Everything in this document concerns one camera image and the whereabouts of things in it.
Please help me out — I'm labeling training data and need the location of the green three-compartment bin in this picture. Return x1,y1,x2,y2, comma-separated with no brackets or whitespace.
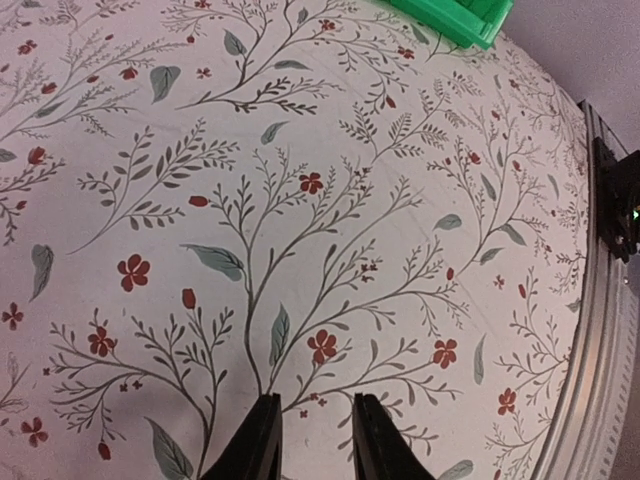
390,0,514,50

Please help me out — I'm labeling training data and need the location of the front aluminium rail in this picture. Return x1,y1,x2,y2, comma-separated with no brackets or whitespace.
532,101,639,479

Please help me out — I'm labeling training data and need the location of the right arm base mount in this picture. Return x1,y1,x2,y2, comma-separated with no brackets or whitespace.
592,137,639,264

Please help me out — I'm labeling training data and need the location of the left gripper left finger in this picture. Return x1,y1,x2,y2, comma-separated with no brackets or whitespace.
201,394,283,480

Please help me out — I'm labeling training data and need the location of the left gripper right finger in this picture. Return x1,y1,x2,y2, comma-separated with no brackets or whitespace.
352,393,435,480

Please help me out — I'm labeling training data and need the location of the floral table mat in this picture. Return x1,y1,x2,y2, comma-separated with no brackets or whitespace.
1,1,588,479

